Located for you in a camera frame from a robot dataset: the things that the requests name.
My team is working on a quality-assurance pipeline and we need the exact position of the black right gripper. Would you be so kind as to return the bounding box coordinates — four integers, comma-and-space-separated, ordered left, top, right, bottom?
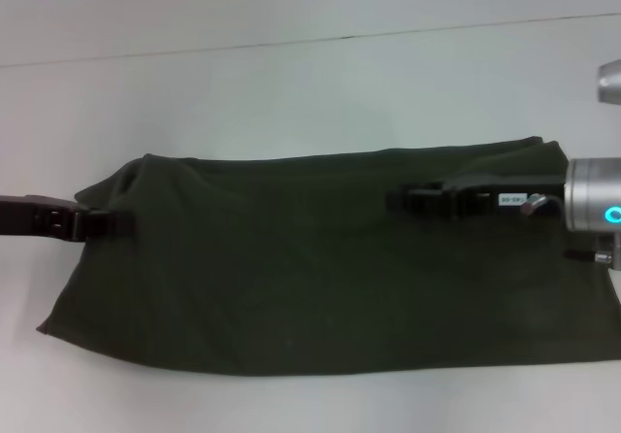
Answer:
385, 180, 569, 230

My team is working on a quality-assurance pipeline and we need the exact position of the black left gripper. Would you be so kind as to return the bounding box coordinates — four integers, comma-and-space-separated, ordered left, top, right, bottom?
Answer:
0, 193, 137, 244

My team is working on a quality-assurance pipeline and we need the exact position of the dark green FREE! t-shirt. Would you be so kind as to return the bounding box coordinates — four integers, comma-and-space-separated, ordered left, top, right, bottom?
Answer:
34, 135, 621, 380

